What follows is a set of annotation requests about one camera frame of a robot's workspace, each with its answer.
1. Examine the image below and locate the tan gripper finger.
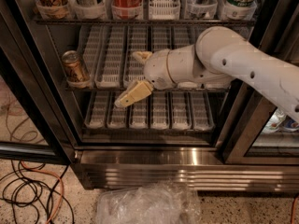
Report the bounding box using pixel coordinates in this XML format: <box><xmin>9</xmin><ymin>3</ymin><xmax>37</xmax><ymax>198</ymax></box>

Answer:
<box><xmin>114</xmin><ymin>80</ymin><xmax>153</xmax><ymax>107</ymax></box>
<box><xmin>133</xmin><ymin>51</ymin><xmax>152</xmax><ymax>64</ymax></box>

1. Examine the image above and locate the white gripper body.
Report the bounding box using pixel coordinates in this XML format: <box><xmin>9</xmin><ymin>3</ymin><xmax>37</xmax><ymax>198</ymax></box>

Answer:
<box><xmin>144</xmin><ymin>49</ymin><xmax>175</xmax><ymax>90</ymax></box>

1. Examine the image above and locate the orange can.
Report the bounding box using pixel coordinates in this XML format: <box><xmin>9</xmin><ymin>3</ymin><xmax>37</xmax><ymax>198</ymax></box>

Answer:
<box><xmin>62</xmin><ymin>50</ymin><xmax>90</xmax><ymax>83</ymax></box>

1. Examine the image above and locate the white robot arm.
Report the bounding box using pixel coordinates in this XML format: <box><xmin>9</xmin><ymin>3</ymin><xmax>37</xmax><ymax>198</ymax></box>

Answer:
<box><xmin>115</xmin><ymin>26</ymin><xmax>299</xmax><ymax>121</ymax></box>

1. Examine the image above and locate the empty white tray top shelf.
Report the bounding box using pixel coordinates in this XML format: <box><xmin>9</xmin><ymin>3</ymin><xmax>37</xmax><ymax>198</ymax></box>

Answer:
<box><xmin>149</xmin><ymin>0</ymin><xmax>180</xmax><ymax>21</ymax></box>

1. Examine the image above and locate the stainless steel fridge base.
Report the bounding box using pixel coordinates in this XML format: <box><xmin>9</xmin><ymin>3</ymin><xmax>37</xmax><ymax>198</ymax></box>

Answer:
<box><xmin>72</xmin><ymin>148</ymin><xmax>299</xmax><ymax>192</ymax></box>

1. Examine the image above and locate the left glass fridge door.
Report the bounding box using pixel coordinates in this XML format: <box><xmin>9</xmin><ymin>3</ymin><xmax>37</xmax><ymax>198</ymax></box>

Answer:
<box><xmin>0</xmin><ymin>3</ymin><xmax>74</xmax><ymax>164</ymax></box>

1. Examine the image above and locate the glass fridge door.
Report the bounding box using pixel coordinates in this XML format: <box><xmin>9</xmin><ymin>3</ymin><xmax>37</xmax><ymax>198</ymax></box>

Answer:
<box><xmin>214</xmin><ymin>0</ymin><xmax>299</xmax><ymax>165</ymax></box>
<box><xmin>0</xmin><ymin>3</ymin><xmax>74</xmax><ymax>164</ymax></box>

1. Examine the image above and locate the right glass fridge door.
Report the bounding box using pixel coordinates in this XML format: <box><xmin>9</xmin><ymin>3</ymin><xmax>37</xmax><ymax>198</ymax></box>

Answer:
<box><xmin>214</xmin><ymin>0</ymin><xmax>299</xmax><ymax>165</ymax></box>

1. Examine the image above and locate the blue can behind right door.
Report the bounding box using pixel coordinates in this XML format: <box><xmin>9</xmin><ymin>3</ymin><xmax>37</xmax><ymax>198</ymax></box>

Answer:
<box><xmin>282</xmin><ymin>117</ymin><xmax>299</xmax><ymax>132</ymax></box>

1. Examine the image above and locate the clear plastic bag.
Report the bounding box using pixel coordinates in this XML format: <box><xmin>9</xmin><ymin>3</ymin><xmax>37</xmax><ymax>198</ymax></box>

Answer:
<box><xmin>95</xmin><ymin>181</ymin><xmax>202</xmax><ymax>224</ymax></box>

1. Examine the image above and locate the orange cable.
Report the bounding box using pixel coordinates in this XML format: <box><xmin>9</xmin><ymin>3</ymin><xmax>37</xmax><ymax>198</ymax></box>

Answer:
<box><xmin>20</xmin><ymin>161</ymin><xmax>65</xmax><ymax>224</ymax></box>

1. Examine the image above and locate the black cable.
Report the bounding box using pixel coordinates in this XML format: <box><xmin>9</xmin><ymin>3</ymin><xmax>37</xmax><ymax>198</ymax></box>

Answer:
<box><xmin>0</xmin><ymin>159</ymin><xmax>76</xmax><ymax>224</ymax></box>

